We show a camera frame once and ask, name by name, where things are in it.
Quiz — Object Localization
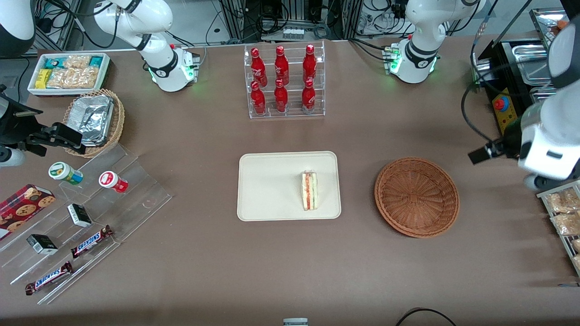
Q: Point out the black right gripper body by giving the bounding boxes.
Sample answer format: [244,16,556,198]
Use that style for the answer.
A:
[0,91,36,146]

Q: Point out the triangular sandwich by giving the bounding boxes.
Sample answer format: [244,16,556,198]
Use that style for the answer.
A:
[301,170,319,211]

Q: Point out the light tan wicker basket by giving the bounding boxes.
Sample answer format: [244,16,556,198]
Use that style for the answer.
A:
[63,88,126,158]

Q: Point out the brown round wicker basket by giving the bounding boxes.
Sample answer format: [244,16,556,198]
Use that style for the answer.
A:
[374,157,460,239]

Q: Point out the grey tray with pastries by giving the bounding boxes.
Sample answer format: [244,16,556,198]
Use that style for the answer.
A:
[536,180,580,277]

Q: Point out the cream rectangular tray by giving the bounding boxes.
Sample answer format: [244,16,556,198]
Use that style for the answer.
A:
[237,151,342,222]

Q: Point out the stacked aluminium foil trays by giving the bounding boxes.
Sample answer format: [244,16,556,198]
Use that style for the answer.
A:
[68,95,115,147]

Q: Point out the green lidded yogurt cup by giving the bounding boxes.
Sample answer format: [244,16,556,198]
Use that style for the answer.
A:
[48,162,84,186]

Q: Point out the white rectangular snack bin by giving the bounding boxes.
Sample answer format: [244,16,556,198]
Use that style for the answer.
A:
[27,53,111,96]

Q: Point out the red lidded yogurt cup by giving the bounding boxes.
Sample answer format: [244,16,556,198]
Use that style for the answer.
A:
[99,171,129,194]

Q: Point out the clear rice cracker bag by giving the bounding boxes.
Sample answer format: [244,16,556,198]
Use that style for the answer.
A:
[47,67,101,89]
[63,55,92,70]

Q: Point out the red chocolate chip cookie box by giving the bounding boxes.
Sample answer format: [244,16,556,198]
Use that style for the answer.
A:
[0,184,56,241]

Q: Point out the stainless steel food pan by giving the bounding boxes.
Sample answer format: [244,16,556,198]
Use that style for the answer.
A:
[512,43,551,85]
[529,86,556,103]

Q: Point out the small black carton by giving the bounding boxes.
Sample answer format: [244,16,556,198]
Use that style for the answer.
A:
[67,203,92,228]
[26,234,58,255]

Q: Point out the clear acrylic stepped stand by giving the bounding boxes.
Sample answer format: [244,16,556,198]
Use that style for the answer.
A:
[0,143,173,305]

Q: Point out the black hot food warmer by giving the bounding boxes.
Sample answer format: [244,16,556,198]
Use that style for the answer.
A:
[470,8,580,139]

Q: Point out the Snickers chocolate bar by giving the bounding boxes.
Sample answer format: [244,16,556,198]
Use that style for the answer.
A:
[25,261,73,296]
[71,225,113,259]

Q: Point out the white power strip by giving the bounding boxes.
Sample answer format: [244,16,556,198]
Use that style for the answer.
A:
[358,13,396,35]

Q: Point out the red cola bottle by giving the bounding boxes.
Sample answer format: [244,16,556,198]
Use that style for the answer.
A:
[274,46,290,86]
[251,81,267,115]
[251,48,268,87]
[301,79,316,113]
[302,44,317,84]
[274,79,289,114]

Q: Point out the clear acrylic bottle rack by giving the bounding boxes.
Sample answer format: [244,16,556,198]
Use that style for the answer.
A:
[244,40,326,119]

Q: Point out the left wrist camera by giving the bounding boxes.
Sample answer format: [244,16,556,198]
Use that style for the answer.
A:
[523,173,551,192]

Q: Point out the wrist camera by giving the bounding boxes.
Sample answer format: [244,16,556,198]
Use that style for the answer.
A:
[0,147,26,168]
[523,173,551,192]

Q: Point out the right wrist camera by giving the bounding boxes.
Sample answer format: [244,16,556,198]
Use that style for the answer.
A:
[0,147,26,168]

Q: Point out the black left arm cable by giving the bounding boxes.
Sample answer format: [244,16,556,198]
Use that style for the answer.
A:
[461,0,536,146]

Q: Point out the black looped cable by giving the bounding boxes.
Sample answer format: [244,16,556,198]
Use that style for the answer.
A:
[395,307,457,326]

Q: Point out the aluminium frame rack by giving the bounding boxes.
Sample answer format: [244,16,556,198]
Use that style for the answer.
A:
[220,0,363,43]

